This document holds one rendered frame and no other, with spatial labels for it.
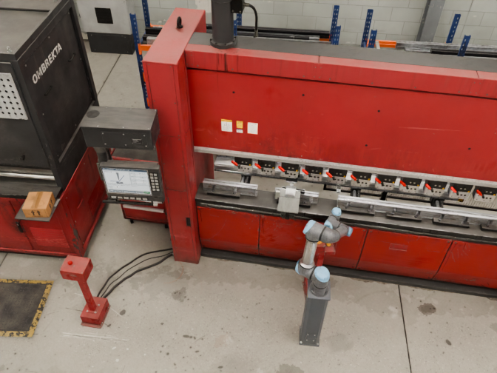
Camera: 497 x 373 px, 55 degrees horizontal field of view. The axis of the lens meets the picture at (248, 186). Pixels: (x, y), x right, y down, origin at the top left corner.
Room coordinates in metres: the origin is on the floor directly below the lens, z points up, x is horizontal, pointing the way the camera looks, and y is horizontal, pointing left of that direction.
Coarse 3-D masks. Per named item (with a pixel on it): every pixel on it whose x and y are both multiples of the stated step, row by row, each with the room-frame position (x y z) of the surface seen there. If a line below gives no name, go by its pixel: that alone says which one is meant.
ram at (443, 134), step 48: (192, 96) 3.09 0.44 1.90; (240, 96) 3.03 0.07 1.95; (288, 96) 2.98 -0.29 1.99; (336, 96) 2.92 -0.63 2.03; (384, 96) 2.87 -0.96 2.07; (432, 96) 2.82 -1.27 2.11; (240, 144) 3.03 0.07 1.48; (288, 144) 2.97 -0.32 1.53; (336, 144) 2.91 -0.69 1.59; (384, 144) 2.86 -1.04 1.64; (432, 144) 2.80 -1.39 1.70; (480, 144) 2.75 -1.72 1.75
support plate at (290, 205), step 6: (282, 192) 2.95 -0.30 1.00; (282, 198) 2.88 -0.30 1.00; (288, 198) 2.88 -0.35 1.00; (294, 198) 2.88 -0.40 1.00; (282, 204) 2.81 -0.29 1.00; (288, 204) 2.81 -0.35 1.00; (294, 204) 2.81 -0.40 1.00; (282, 210) 2.74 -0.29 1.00; (288, 210) 2.74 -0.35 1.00; (294, 210) 2.74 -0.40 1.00
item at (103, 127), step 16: (96, 112) 2.79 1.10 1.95; (112, 112) 2.80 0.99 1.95; (128, 112) 2.80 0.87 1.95; (144, 112) 2.81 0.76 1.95; (96, 128) 2.63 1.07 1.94; (112, 128) 2.62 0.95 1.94; (128, 128) 2.62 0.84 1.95; (144, 128) 2.63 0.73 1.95; (96, 144) 2.64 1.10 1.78; (112, 144) 2.63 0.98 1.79; (128, 144) 2.62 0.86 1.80; (144, 144) 2.61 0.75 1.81
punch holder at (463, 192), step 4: (452, 184) 2.79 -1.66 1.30; (456, 184) 2.76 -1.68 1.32; (460, 184) 2.75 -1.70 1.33; (464, 184) 2.75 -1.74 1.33; (468, 184) 2.75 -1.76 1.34; (448, 188) 2.83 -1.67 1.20; (456, 188) 2.75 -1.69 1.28; (460, 188) 2.75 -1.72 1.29; (464, 188) 2.75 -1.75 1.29; (468, 188) 2.74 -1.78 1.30; (448, 192) 2.80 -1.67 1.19; (452, 192) 2.75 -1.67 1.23; (460, 192) 2.75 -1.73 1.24; (464, 192) 2.74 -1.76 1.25; (468, 192) 2.74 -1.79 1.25; (452, 196) 2.75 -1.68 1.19; (456, 196) 2.75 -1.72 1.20; (460, 196) 2.74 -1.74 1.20; (464, 196) 2.74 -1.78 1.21
